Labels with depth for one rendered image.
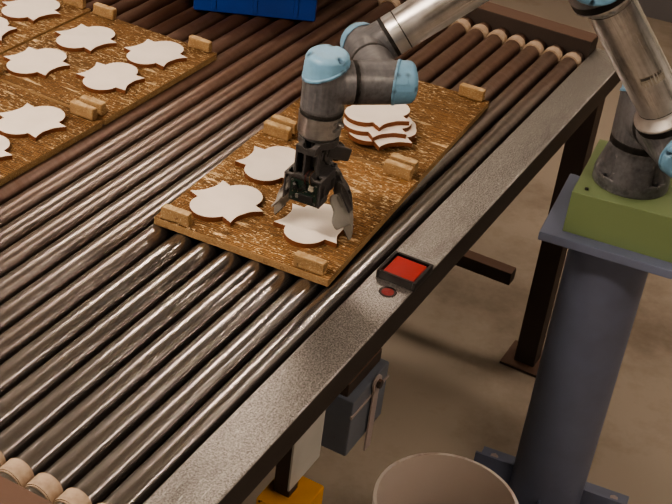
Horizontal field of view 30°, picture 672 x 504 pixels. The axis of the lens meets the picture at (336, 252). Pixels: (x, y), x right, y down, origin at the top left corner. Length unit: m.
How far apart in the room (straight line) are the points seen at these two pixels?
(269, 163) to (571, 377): 0.81
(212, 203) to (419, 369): 1.34
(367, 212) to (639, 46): 0.57
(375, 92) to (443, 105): 0.69
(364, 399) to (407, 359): 1.42
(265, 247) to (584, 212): 0.66
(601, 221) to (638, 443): 1.07
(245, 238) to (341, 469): 1.06
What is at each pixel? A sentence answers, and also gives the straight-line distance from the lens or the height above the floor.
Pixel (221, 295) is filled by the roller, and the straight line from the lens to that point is 2.11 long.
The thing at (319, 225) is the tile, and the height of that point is 0.95.
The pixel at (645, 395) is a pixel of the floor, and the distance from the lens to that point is 3.61.
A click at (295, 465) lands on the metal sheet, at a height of 0.78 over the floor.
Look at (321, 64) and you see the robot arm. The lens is 2.06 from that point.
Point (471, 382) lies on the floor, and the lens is 3.49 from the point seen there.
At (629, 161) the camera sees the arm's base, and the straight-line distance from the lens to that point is 2.49.
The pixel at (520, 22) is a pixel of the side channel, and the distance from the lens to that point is 3.25.
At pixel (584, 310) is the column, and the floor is 0.69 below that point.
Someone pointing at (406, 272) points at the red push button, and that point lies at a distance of 2.20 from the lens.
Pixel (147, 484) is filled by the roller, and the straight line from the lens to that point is 1.78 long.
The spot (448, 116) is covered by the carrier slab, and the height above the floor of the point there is 0.94.
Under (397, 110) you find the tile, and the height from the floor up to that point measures 0.98.
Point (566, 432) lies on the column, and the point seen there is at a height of 0.36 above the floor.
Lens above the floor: 2.16
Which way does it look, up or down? 33 degrees down
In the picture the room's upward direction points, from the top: 7 degrees clockwise
